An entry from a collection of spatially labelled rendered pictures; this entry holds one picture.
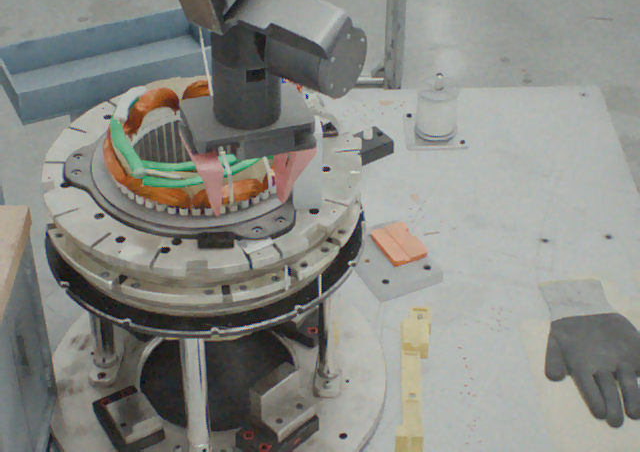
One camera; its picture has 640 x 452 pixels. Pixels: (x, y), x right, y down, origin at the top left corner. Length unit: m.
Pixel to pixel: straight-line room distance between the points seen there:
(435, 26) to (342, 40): 2.74
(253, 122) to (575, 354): 0.62
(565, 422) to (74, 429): 0.54
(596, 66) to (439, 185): 1.83
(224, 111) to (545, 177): 0.85
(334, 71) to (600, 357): 0.67
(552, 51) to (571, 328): 2.12
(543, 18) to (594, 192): 2.00
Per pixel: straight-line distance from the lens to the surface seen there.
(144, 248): 1.19
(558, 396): 1.51
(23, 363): 1.35
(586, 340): 1.55
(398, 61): 3.15
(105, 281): 1.22
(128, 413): 1.40
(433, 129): 1.85
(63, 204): 1.26
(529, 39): 3.67
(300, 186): 1.21
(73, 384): 1.49
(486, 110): 1.94
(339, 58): 0.97
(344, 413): 1.43
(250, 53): 1.01
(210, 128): 1.05
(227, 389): 1.49
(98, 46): 1.61
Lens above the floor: 1.86
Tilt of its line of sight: 39 degrees down
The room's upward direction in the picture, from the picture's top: 1 degrees counter-clockwise
